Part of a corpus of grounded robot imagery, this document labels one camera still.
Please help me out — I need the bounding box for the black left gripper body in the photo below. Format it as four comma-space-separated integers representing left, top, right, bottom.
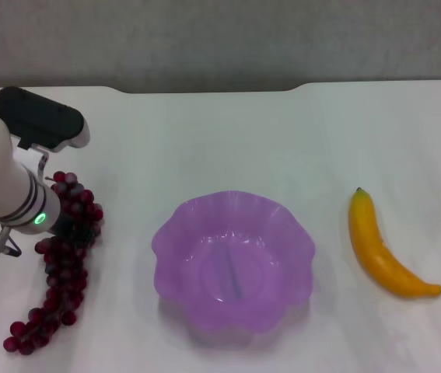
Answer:
47, 209, 89, 246

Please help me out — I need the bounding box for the dark red grape bunch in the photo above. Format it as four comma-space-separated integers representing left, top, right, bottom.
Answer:
2, 170, 104, 357

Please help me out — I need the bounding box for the yellow banana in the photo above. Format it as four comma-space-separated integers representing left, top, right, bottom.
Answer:
348, 187, 441, 299

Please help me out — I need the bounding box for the purple wavy plastic plate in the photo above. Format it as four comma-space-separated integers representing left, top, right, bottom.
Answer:
151, 189, 317, 345

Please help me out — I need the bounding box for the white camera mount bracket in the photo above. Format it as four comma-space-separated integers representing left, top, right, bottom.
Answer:
12, 143, 50, 183

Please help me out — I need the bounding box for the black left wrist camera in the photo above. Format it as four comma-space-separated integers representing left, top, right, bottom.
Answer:
0, 85, 91, 152

